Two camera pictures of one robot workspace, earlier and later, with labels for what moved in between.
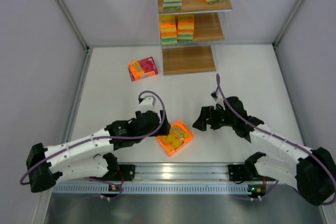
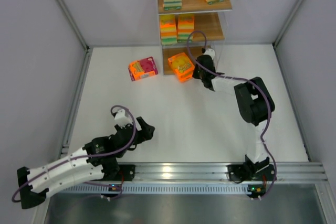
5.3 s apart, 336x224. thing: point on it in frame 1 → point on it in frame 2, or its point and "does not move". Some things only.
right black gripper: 210,118 → 200,69
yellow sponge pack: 168,29 does not move
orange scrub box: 178,136 → 182,66
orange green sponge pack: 185,29 does not move
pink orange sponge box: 142,68 does not move
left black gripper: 163,125 → 140,131
